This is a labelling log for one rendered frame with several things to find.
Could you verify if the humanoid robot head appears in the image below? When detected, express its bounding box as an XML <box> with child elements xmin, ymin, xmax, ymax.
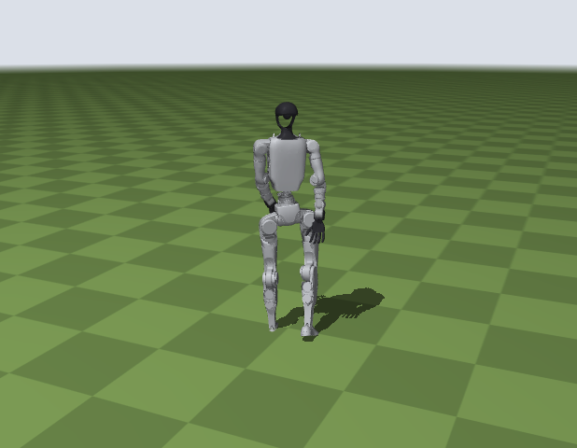
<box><xmin>275</xmin><ymin>102</ymin><xmax>298</xmax><ymax>140</ymax></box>

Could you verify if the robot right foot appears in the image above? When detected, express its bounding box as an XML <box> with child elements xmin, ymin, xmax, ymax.
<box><xmin>301</xmin><ymin>324</ymin><xmax>319</xmax><ymax>336</ymax></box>

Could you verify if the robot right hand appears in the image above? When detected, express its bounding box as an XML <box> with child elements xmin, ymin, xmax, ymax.
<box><xmin>305</xmin><ymin>210</ymin><xmax>325</xmax><ymax>244</ymax></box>

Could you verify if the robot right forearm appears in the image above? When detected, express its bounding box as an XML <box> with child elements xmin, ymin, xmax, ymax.
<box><xmin>314</xmin><ymin>182</ymin><xmax>326</xmax><ymax>218</ymax></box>

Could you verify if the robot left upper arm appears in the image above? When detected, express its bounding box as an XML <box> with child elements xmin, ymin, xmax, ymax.
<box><xmin>253</xmin><ymin>139</ymin><xmax>271</xmax><ymax>185</ymax></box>

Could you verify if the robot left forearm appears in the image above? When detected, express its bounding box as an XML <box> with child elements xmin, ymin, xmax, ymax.
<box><xmin>255</xmin><ymin>181</ymin><xmax>274</xmax><ymax>206</ymax></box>

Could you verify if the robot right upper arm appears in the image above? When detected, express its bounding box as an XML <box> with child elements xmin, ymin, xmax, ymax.
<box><xmin>304</xmin><ymin>139</ymin><xmax>325</xmax><ymax>187</ymax></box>

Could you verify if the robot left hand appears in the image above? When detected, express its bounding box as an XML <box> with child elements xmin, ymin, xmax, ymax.
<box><xmin>264</xmin><ymin>197</ymin><xmax>277</xmax><ymax>214</ymax></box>

